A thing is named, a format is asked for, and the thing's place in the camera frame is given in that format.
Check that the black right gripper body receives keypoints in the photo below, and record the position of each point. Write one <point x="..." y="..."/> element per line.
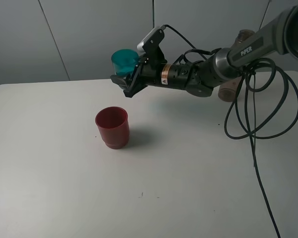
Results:
<point x="148" y="64"/>

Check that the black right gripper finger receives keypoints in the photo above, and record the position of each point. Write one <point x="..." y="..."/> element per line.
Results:
<point x="133" y="88"/>
<point x="121" y="80"/>

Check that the teal translucent plastic cup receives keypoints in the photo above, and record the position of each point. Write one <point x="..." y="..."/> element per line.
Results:
<point x="124" y="61"/>

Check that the brown translucent water bottle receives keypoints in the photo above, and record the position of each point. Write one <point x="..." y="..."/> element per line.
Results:
<point x="227" y="91"/>

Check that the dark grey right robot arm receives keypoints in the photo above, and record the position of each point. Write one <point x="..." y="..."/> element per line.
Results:
<point x="223" y="65"/>

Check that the red plastic cup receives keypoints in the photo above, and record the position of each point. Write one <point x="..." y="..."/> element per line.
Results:
<point x="113" y="126"/>

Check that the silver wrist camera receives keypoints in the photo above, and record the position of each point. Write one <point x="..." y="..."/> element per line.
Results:
<point x="153" y="38"/>

